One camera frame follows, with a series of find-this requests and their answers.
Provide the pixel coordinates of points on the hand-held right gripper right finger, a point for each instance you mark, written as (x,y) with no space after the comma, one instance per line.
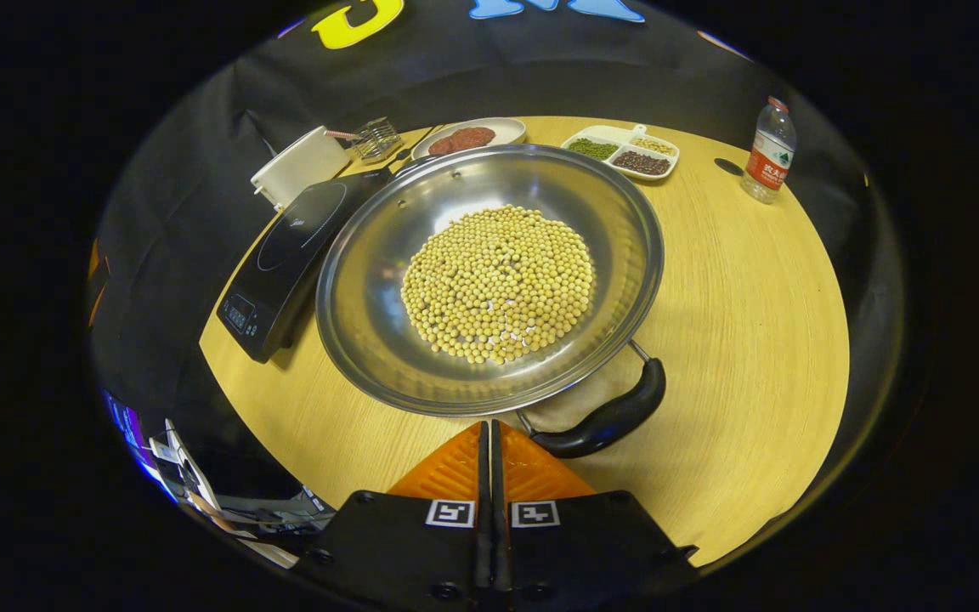
(583,544)

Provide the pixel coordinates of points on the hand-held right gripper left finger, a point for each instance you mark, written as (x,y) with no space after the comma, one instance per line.
(404,544)

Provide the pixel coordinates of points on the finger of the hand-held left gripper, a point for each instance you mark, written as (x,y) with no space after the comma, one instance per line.
(97,293)

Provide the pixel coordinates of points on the black induction cooktop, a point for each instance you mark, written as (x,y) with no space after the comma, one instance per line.
(285,246)

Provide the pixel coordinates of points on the heap of soybeans in pot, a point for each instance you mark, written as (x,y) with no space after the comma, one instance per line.
(498,285)

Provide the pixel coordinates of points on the white toaster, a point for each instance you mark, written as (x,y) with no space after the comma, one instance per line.
(298,170)

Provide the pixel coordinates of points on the pink stick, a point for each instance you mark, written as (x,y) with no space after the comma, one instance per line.
(341,134)

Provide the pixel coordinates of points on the dark red beans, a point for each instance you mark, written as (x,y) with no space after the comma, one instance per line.
(641,163)

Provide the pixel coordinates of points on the green mung beans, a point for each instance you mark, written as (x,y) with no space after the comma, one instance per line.
(593,150)

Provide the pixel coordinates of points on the red meat slices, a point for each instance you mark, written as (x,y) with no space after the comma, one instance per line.
(461,140)

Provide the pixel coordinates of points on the small heap of soybeans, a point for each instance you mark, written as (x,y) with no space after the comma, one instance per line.
(653,146)

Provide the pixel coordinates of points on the white divided dish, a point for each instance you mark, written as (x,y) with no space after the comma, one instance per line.
(604,133)

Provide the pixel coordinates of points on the round white plate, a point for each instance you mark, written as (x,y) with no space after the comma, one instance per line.
(508,130)

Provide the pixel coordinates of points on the clear water bottle red label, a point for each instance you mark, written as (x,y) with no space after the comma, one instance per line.
(768,157)

